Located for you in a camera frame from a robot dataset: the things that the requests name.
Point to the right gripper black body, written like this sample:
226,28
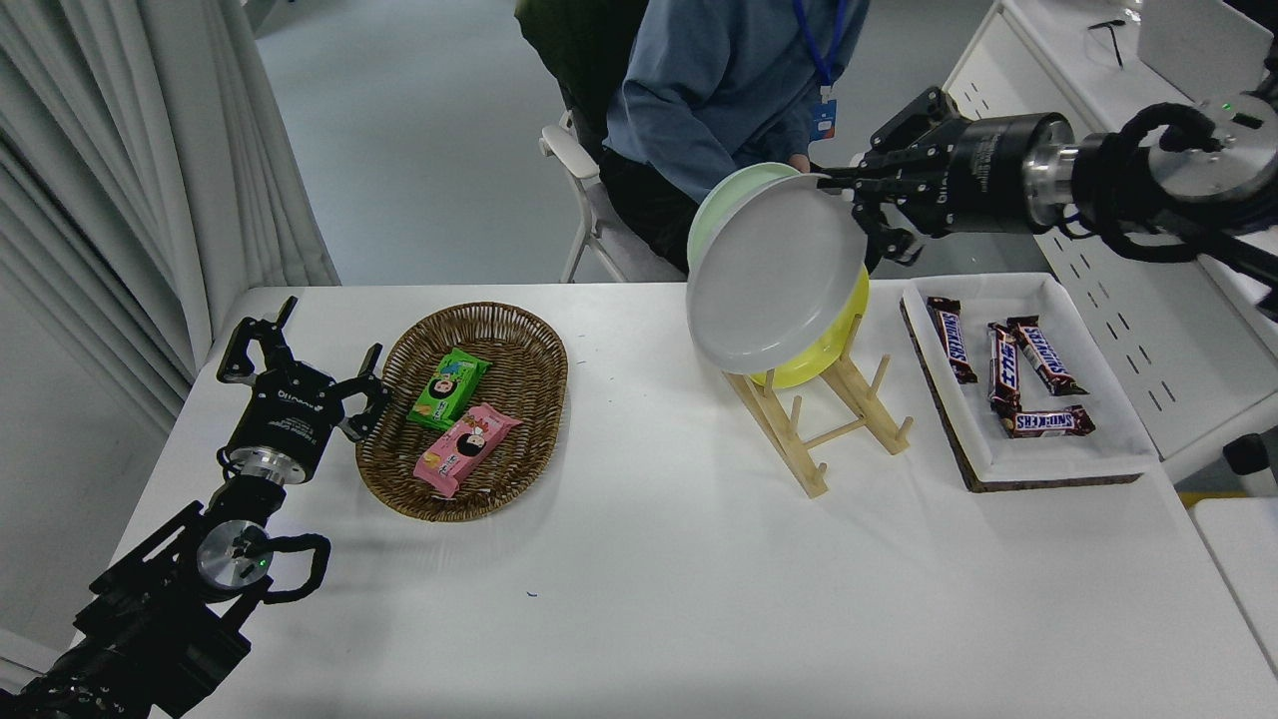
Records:
983,175

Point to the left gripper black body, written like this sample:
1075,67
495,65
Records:
290,414

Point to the grey plate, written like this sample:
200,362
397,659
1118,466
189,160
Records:
774,275

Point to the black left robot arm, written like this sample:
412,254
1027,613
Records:
150,619

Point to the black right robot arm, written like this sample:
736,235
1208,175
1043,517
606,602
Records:
1128,190

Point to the yellow plate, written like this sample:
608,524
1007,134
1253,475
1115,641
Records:
814,365

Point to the pale green plate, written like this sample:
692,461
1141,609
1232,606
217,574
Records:
729,187

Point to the wooden plate rack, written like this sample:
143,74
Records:
799,464

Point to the person's right hand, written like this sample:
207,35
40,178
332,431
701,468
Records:
797,160

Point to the green snack pack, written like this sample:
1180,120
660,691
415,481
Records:
447,389

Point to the pink snack pack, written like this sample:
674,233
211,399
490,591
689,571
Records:
464,449

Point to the brown Snickers chocolate bar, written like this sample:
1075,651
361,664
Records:
1048,358
951,338
1048,423
1003,369

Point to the brown wicker basket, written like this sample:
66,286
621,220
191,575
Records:
519,399

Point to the black-rimmed glasses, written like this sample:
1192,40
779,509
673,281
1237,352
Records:
1111,35

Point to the person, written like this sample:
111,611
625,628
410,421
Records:
699,90

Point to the pale grey curtain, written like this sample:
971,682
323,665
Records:
120,180

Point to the white desk with perforated panel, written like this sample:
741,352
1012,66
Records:
1148,330

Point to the silver laptop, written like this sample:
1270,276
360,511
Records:
1188,35

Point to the white tray with cork base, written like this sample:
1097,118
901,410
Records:
1048,459

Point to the white office chair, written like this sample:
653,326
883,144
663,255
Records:
564,150

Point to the white side table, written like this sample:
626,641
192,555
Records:
1243,554

